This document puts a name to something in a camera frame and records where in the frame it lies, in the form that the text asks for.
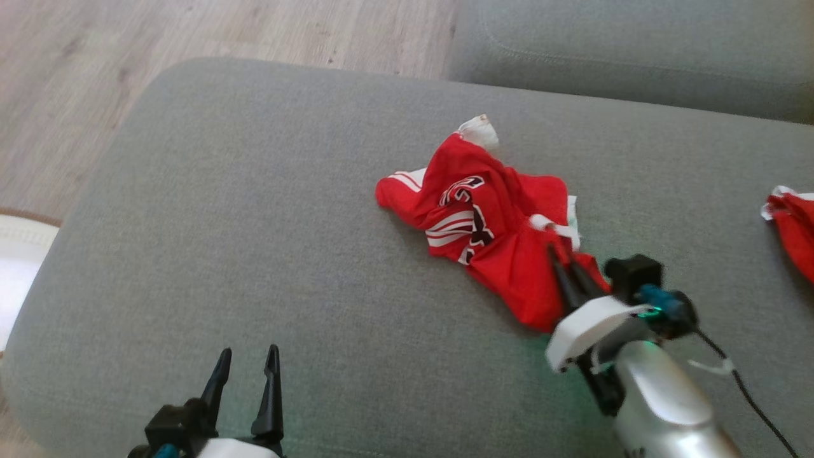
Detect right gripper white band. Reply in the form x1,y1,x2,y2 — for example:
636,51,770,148
545,244,652,417

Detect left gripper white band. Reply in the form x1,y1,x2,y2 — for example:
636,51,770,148
184,345,287,458

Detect red jersey black white print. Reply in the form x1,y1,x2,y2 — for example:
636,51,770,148
375,114,611,333

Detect red shorts white stripes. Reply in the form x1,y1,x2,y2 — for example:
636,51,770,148
761,186,814,284

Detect large grey sofa seat cushion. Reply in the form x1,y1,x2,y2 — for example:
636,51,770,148
0,57,814,458

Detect grey sofa cushion with seam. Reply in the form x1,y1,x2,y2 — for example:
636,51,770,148
448,0,814,125

